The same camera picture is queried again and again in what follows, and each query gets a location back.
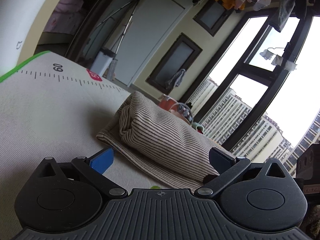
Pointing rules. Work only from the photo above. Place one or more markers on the apartment buildings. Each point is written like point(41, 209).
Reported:
point(235, 120)

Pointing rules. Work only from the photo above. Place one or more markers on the white door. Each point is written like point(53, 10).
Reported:
point(150, 35)

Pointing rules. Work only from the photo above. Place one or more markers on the grey hanging rag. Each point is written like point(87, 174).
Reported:
point(176, 77)

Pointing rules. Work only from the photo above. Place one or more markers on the beige striped garment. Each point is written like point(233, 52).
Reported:
point(162, 140)

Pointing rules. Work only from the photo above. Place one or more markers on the white sock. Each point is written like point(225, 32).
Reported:
point(277, 60)
point(266, 54)
point(290, 66)

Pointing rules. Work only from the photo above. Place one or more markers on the mop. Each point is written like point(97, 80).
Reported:
point(111, 70)

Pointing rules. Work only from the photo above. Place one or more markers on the small dark framed window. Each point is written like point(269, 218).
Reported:
point(213, 17)

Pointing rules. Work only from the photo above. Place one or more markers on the green cloth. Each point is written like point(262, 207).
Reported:
point(198, 128)

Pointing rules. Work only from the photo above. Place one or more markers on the yellow hanging garment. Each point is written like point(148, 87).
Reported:
point(226, 1)

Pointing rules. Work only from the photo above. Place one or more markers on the large black window frame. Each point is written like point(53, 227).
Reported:
point(281, 85)

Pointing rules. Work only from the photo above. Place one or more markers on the white air purifier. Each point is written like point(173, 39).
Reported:
point(17, 17)

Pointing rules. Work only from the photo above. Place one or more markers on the tall dark framed window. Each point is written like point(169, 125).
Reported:
point(175, 60)

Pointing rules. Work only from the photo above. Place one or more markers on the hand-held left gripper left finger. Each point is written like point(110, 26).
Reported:
point(102, 161)

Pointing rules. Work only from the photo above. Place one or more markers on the tripod stand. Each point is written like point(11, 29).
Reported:
point(120, 25)

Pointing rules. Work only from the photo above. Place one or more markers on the pink bedding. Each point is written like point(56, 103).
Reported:
point(67, 7)

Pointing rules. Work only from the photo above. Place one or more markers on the white printed play mat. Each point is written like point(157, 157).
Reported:
point(50, 110)

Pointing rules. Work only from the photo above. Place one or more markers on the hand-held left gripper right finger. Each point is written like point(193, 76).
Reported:
point(220, 160)

